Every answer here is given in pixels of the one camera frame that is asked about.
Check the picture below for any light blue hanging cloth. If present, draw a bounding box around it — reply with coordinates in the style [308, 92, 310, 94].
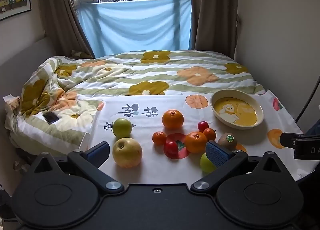
[77, 0, 193, 58]

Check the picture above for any green apple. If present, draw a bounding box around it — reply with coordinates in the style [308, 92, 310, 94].
[200, 152, 217, 173]
[112, 118, 133, 138]

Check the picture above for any patterned tissue pack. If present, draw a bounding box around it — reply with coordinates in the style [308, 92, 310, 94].
[3, 94, 22, 113]

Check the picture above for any black cable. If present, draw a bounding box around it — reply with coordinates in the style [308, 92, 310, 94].
[295, 76, 320, 123]

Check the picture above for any floral striped quilt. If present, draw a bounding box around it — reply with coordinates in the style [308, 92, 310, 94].
[5, 50, 266, 156]

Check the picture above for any black smartphone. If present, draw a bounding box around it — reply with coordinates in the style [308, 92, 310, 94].
[42, 111, 60, 124]

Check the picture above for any yellow duck print bowl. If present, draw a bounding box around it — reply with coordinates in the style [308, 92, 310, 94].
[210, 89, 264, 130]

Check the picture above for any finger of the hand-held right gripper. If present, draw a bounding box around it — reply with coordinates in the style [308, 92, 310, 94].
[279, 132, 305, 149]

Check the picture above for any brown kiwi with sticker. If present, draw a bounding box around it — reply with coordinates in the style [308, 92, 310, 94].
[217, 132, 237, 150]

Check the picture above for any large yellow apple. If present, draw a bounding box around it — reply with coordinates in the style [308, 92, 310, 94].
[112, 137, 143, 168]

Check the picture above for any white persimmon print cloth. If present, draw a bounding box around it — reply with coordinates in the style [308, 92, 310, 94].
[77, 90, 316, 185]

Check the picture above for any large orange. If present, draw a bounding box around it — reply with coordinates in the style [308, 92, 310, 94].
[162, 109, 184, 129]

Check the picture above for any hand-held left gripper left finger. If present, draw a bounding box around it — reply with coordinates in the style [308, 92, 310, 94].
[32, 141, 125, 194]

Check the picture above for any medium orange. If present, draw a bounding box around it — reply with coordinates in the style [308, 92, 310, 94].
[184, 131, 208, 153]

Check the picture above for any small tangerine with stem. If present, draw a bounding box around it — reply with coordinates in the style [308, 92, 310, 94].
[203, 127, 217, 142]

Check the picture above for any brown curtain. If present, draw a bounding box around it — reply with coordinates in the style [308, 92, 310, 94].
[190, 0, 242, 58]
[37, 0, 95, 59]

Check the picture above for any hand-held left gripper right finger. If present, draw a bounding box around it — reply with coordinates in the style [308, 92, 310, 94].
[190, 140, 293, 194]

